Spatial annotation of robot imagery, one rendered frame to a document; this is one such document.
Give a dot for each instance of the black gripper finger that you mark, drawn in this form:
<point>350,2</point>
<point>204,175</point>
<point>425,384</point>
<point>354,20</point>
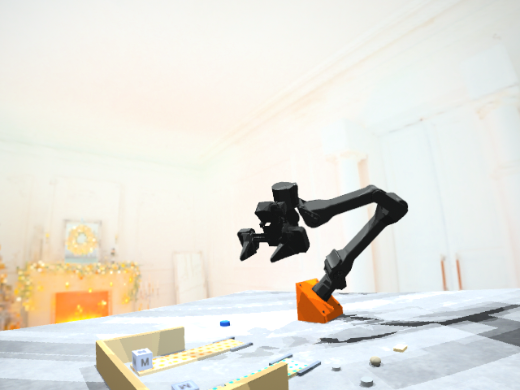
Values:
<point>248,248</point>
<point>286,248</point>

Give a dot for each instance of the pale yellow strip with cyan dots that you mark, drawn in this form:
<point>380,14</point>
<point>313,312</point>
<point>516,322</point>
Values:
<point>294,367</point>

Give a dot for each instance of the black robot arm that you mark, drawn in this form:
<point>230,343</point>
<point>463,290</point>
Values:
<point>338,263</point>

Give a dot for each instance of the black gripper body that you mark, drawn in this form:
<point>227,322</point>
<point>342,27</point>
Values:
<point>273,233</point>

